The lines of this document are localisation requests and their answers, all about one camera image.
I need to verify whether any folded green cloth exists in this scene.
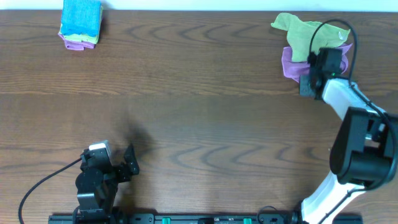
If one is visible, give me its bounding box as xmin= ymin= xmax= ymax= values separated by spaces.
xmin=58 ymin=6 xmax=104 ymax=45

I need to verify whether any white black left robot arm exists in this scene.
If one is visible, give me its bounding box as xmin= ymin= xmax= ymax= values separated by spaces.
xmin=72 ymin=141 xmax=139 ymax=223

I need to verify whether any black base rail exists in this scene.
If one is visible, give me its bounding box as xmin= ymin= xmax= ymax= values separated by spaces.
xmin=48 ymin=213 xmax=363 ymax=224

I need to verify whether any crumpled green cloth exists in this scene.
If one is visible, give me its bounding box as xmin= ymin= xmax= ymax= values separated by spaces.
xmin=271 ymin=12 xmax=350 ymax=62

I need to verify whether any purple microfiber cloth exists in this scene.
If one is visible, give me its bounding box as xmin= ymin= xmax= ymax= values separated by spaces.
xmin=281 ymin=44 xmax=352 ymax=83

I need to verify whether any folded blue cloth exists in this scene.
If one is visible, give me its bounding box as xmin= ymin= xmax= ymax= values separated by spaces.
xmin=60 ymin=0 xmax=102 ymax=37

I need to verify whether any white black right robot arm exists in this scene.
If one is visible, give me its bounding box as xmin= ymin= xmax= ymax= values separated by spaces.
xmin=294 ymin=48 xmax=397 ymax=223

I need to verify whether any folded purple cloth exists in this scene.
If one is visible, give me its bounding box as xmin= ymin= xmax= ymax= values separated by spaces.
xmin=58 ymin=34 xmax=95 ymax=51

